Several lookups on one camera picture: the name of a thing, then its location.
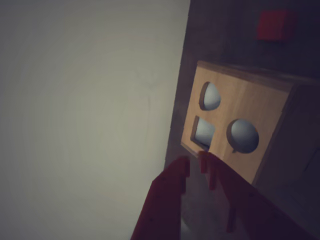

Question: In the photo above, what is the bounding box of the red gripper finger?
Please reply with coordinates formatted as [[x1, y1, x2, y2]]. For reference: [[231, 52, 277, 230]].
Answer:
[[129, 156, 191, 240], [198, 151, 320, 240]]

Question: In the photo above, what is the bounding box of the wooden shape sorter box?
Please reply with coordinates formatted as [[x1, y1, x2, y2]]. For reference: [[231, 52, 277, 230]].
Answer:
[[180, 60, 320, 186]]

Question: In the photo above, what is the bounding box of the red cube block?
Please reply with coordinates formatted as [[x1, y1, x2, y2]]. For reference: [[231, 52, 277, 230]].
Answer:
[[256, 9, 299, 42]]

